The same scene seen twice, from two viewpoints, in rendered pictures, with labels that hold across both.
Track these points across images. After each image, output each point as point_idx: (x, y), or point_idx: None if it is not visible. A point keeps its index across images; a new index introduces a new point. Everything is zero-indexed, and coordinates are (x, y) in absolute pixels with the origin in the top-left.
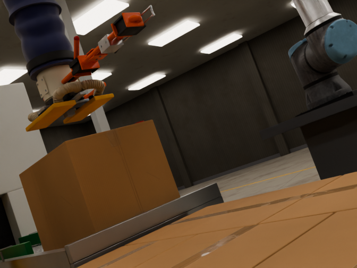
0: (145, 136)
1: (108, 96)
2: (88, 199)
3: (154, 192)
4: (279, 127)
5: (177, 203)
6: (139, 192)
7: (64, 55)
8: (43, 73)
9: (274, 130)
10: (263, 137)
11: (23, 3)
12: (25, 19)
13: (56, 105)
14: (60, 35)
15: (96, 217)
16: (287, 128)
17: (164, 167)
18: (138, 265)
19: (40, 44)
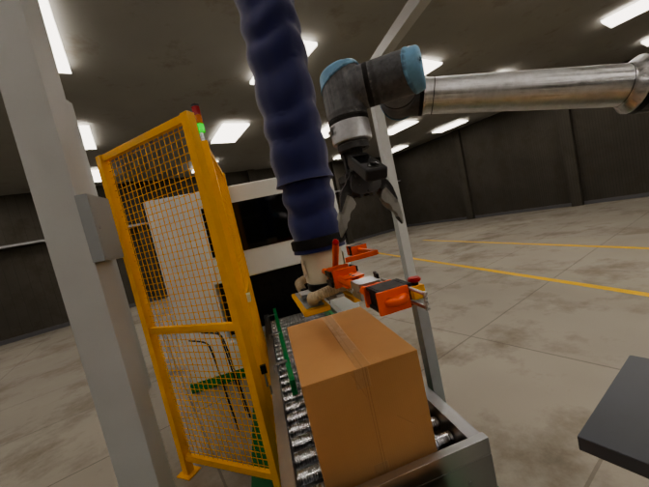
0: (404, 372)
1: None
2: (322, 451)
3: (403, 439)
4: (621, 459)
5: (428, 468)
6: (383, 440)
7: (326, 242)
8: (304, 257)
9: (608, 454)
10: (582, 448)
11: (287, 179)
12: (290, 196)
13: (306, 314)
14: (326, 215)
15: (327, 471)
16: (637, 471)
17: (422, 409)
18: None
19: (301, 229)
